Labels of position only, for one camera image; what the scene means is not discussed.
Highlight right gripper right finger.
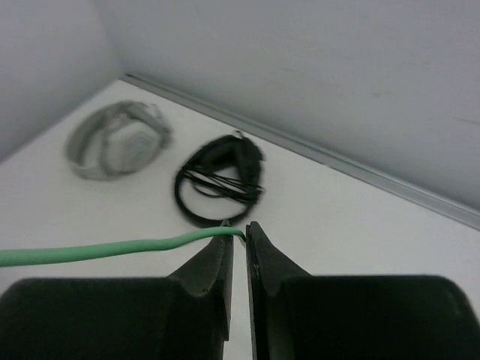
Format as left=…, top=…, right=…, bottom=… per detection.
left=245, top=222, right=479, bottom=359

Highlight green headphone cable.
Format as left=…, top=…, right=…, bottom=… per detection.
left=0, top=226, right=247, bottom=268

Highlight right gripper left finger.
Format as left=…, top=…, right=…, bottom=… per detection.
left=1, top=221, right=234, bottom=359

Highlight black headphones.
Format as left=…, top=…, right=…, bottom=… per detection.
left=173, top=130, right=264, bottom=228

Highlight grey white headphones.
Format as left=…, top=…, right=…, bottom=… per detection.
left=64, top=100, right=173, bottom=181

